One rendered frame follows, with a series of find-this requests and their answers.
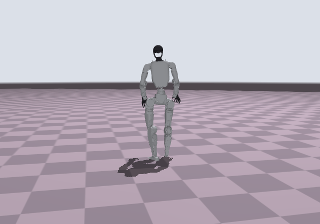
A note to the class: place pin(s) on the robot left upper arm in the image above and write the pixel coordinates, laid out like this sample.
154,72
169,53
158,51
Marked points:
144,74

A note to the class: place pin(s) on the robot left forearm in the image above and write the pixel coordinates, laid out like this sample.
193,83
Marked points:
143,92

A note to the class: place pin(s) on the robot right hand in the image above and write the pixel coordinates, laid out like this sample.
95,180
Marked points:
177,98

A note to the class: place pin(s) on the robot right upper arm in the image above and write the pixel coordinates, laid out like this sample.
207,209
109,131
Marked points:
174,73

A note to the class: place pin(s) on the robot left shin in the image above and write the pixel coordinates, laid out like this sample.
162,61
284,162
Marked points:
152,139

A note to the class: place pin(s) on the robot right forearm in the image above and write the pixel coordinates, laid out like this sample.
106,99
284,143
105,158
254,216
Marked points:
176,90

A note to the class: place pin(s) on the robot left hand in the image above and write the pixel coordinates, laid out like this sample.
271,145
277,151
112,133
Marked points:
143,102

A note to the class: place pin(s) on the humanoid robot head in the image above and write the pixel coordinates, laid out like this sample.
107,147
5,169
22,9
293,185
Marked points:
158,49

